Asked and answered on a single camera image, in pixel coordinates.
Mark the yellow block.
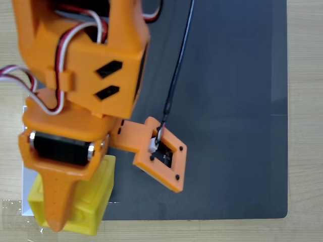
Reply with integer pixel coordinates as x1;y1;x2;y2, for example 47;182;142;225
27;155;117;236

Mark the dark grey textured mat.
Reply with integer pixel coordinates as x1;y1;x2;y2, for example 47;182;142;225
100;0;289;221

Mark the orange camera mount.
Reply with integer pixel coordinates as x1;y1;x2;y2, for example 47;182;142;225
110;116;188;194

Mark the red white black servo cable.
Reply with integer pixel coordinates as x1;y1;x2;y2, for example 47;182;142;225
142;0;163;24
0;10;110;116

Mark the black camera cable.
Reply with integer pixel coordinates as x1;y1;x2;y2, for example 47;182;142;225
155;0;196;148

